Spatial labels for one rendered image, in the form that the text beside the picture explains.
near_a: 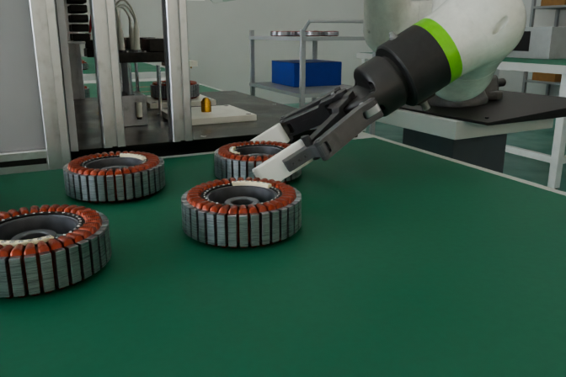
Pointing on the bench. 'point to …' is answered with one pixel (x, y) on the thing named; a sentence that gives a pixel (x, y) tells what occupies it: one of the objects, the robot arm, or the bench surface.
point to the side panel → (30, 68)
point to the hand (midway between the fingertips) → (262, 161)
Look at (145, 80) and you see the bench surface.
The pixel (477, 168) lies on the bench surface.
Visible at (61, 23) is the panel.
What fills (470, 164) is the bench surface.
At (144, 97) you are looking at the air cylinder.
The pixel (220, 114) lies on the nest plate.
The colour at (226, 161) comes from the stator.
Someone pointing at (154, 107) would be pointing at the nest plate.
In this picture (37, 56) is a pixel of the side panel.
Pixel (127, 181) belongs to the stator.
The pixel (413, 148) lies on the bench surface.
